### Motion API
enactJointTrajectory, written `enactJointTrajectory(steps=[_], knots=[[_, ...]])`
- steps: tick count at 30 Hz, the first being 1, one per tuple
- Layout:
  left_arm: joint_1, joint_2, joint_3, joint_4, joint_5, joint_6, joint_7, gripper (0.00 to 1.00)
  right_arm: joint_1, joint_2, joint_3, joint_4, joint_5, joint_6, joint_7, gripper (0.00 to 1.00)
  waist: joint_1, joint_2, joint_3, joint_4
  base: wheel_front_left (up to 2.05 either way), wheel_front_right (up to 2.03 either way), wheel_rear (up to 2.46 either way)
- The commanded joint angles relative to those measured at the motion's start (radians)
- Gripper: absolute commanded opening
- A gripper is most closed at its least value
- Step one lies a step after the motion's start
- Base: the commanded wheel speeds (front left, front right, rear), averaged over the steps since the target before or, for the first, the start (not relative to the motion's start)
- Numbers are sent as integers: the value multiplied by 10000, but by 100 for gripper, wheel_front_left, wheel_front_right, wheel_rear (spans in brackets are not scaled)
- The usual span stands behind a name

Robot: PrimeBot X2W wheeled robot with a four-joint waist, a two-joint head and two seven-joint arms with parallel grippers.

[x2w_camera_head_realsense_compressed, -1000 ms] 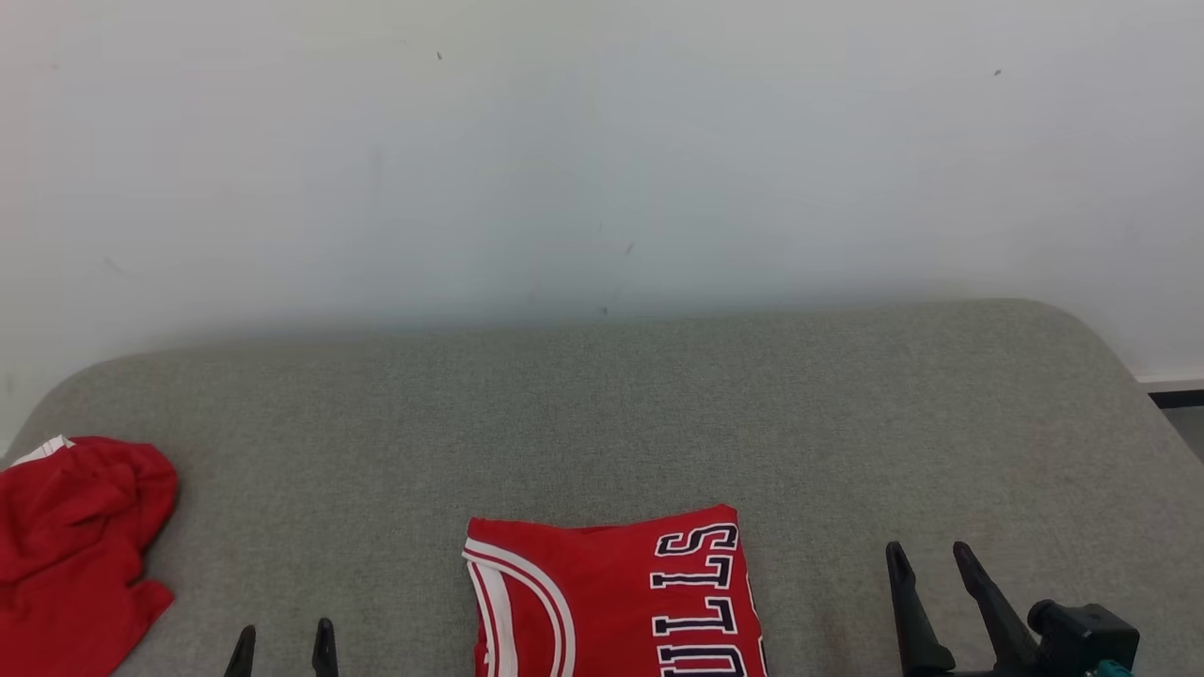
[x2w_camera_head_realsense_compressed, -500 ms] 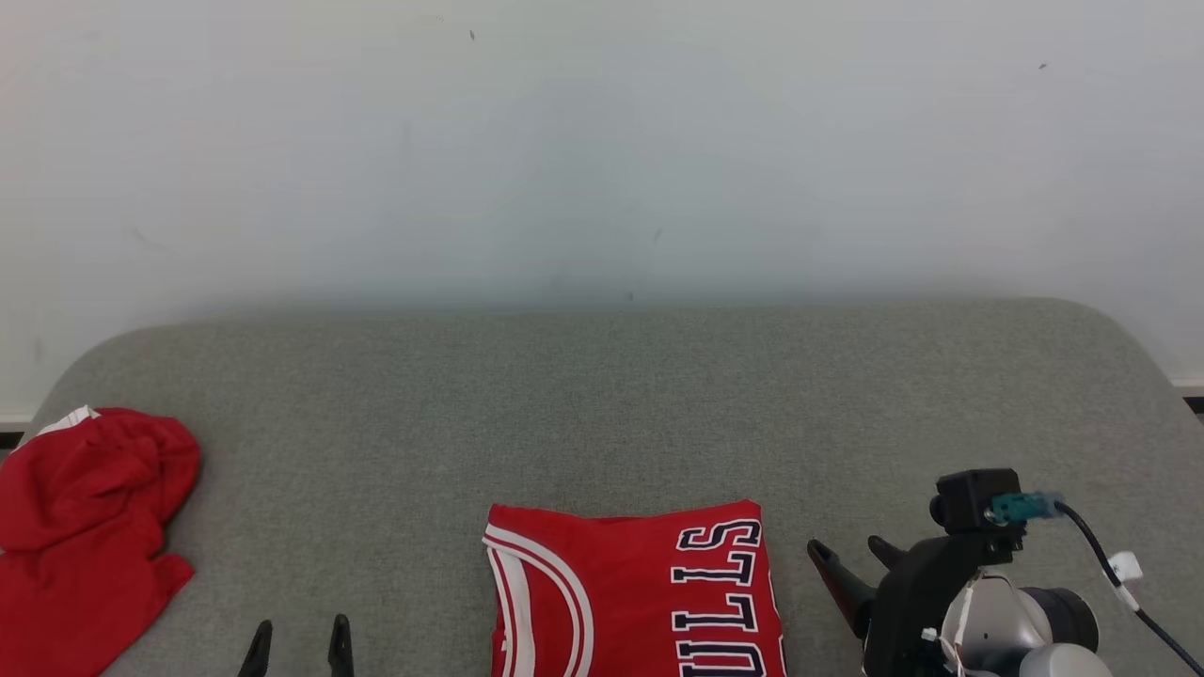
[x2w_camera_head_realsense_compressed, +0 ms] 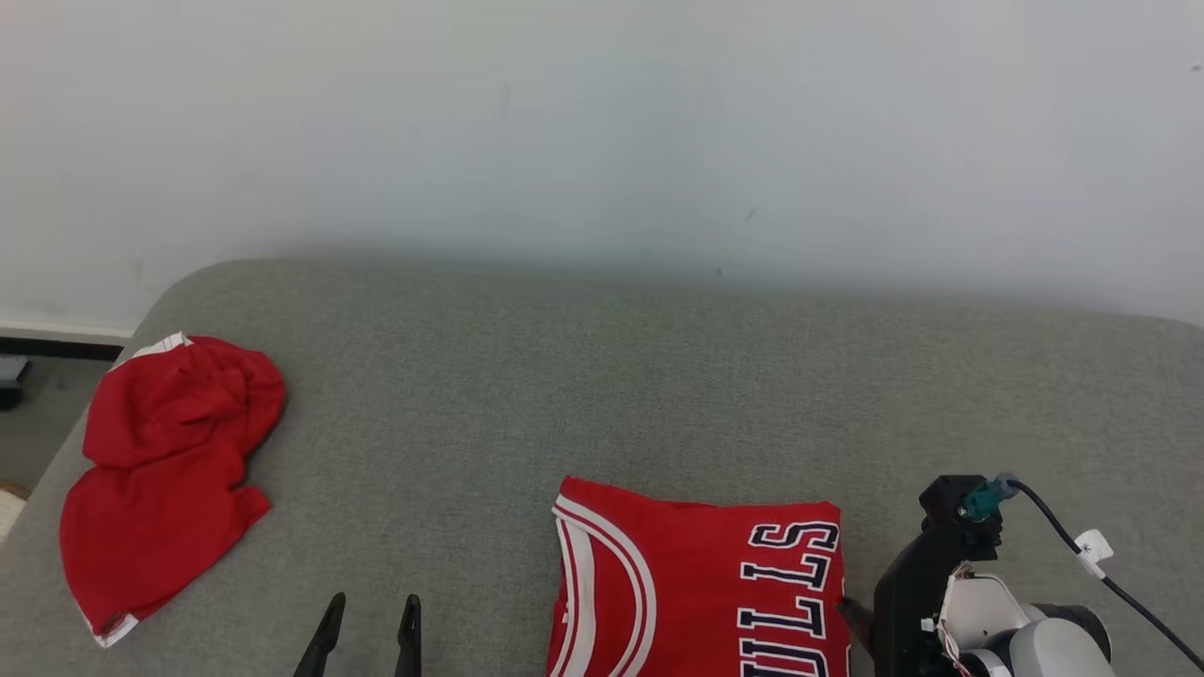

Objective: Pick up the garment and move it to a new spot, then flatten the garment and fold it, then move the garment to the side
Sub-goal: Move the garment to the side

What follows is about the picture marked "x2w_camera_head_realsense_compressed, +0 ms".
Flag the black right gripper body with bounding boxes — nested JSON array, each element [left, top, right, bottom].
[[872, 529, 1001, 677]]

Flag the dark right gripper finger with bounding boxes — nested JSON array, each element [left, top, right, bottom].
[[836, 598, 877, 651]]

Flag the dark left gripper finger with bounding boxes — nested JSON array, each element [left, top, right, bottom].
[[292, 591, 348, 677], [392, 593, 423, 677]]

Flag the red number 23 basketball jersey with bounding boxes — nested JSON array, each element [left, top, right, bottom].
[[547, 475, 853, 677]]

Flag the red shorts with white stripe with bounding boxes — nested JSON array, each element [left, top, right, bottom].
[[58, 333, 289, 651]]

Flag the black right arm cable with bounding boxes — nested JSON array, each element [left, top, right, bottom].
[[959, 475, 1204, 670]]

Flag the white paper cable tag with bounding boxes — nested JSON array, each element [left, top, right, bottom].
[[1074, 528, 1115, 580]]

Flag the black wall baseboard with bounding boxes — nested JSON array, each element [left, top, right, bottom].
[[0, 336, 125, 364]]

